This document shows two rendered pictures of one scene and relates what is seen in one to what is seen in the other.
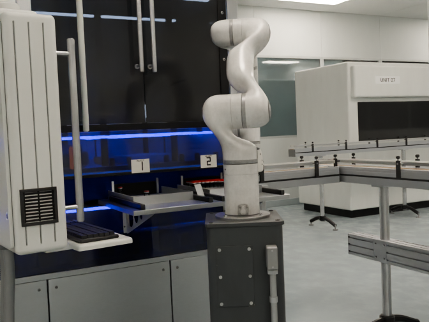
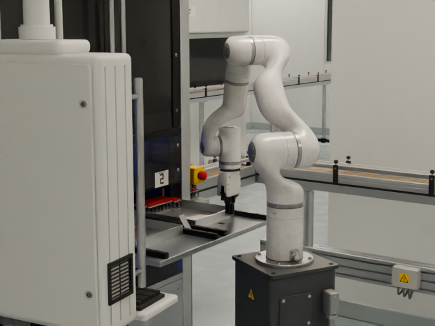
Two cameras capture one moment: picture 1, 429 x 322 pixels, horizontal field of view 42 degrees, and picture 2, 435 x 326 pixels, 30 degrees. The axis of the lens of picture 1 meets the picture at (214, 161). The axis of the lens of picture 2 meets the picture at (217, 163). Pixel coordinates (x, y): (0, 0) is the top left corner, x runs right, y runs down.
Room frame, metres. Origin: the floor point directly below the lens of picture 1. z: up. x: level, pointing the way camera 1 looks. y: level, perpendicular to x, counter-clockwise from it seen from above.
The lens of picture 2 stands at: (-0.24, 1.32, 1.64)
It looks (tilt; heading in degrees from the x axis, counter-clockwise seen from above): 10 degrees down; 332
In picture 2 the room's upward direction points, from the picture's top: straight up
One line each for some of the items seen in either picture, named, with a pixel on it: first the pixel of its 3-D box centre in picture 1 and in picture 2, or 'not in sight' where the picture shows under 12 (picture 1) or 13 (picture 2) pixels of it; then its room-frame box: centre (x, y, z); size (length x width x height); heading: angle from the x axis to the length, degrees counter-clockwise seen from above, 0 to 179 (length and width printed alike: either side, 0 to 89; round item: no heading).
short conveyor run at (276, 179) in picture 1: (283, 172); (204, 177); (3.02, -0.37, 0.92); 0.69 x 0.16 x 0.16; 117
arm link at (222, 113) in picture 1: (229, 128); (276, 169); (1.92, -0.06, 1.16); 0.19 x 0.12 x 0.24; 82
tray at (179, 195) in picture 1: (149, 195); (122, 230); (2.39, 0.29, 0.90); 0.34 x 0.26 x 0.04; 27
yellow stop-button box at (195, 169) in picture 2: not in sight; (193, 174); (2.77, -0.18, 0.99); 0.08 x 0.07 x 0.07; 27
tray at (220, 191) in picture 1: (218, 188); (179, 212); (2.54, -0.01, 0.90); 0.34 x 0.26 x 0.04; 27
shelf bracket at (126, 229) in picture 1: (138, 223); not in sight; (2.28, 0.32, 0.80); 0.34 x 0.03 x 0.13; 27
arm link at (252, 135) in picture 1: (249, 126); (228, 143); (2.41, -0.16, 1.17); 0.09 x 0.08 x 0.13; 82
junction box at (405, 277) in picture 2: not in sight; (406, 277); (2.43, -1.08, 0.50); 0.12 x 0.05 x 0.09; 27
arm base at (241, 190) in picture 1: (241, 190); (284, 232); (1.92, -0.09, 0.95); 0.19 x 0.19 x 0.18
